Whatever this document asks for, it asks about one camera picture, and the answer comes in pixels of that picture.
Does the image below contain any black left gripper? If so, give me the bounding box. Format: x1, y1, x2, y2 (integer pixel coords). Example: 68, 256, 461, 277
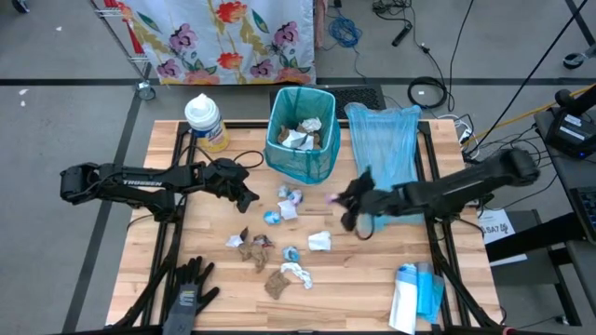
203, 156, 261, 215

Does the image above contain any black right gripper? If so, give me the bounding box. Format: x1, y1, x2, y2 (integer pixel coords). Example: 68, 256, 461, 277
334, 167, 408, 234

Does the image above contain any white paper sheet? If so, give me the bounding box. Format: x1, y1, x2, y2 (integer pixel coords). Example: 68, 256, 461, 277
278, 199, 299, 221

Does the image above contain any teal trash bag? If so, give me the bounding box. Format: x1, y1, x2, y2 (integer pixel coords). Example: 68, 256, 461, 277
264, 86, 342, 185

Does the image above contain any white plastic film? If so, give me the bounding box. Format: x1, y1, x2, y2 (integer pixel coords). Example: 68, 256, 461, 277
279, 261, 314, 290

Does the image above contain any light blue flat trash bag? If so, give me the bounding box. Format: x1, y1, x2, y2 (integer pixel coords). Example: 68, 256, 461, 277
344, 101, 423, 234

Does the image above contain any white blue bag package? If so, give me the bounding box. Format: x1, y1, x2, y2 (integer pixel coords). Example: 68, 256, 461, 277
388, 263, 419, 335

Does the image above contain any yellow Lysol wipes canister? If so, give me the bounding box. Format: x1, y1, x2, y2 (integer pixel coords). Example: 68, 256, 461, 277
183, 92, 230, 154

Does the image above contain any black floor mat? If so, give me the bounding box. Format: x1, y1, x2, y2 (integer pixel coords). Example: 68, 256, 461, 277
268, 85, 387, 120

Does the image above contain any blue plastic packet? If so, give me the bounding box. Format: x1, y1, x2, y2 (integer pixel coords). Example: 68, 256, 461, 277
415, 261, 446, 325

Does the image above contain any black grey work glove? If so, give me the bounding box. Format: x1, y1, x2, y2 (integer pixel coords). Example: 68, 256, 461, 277
160, 255, 221, 334

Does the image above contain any white power strip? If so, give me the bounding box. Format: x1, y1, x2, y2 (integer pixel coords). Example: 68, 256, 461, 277
437, 114, 474, 146

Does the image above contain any white paper sign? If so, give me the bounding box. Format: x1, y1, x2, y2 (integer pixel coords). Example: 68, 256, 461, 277
478, 208, 516, 246

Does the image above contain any white floral cloth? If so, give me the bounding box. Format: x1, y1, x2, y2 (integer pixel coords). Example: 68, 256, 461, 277
115, 0, 317, 86

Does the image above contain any black power strip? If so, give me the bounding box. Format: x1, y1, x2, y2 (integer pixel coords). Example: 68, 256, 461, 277
390, 21, 414, 48

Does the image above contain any red fabric item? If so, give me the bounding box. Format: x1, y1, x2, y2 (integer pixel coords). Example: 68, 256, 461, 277
102, 0, 146, 56

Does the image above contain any grey side table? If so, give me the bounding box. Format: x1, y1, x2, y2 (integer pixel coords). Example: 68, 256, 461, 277
533, 107, 596, 335

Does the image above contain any black device with blue light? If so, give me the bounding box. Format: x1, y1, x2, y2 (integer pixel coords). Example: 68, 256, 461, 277
544, 87, 596, 161

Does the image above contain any black keyboard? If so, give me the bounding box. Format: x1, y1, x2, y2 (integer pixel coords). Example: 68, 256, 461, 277
568, 185, 596, 246

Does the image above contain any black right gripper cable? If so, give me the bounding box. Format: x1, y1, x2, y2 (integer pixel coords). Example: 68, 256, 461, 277
356, 214, 376, 241

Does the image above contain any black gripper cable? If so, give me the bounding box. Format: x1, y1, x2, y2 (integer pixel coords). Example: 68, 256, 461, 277
230, 149, 265, 170
356, 214, 376, 241

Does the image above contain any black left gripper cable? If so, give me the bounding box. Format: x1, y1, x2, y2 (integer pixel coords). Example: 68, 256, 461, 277
230, 149, 265, 170

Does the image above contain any black cable coil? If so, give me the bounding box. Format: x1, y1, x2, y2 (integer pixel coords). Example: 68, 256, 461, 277
406, 75, 450, 111

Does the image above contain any metal wire rack cart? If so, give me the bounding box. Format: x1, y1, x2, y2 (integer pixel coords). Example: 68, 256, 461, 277
90, 0, 157, 102

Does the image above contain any blue cable coil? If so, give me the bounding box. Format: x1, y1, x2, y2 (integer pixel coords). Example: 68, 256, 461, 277
327, 13, 364, 49

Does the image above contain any thin black floor cable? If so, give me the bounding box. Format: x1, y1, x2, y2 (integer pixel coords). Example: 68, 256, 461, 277
446, 0, 475, 113

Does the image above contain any black metal bench frame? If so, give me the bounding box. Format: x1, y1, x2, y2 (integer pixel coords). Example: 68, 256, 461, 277
483, 211, 583, 327

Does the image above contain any tan post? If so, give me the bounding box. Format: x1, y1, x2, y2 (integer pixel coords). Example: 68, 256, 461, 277
314, 0, 327, 49

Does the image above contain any black cable bundle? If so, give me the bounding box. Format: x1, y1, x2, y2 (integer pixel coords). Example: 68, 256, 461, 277
371, 0, 413, 16

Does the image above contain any yellow floor cable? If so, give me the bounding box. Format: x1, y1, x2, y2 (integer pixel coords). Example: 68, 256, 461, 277
465, 85, 596, 143

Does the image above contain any long taut black cable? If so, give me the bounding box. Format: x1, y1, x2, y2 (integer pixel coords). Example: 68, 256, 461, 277
465, 0, 589, 157

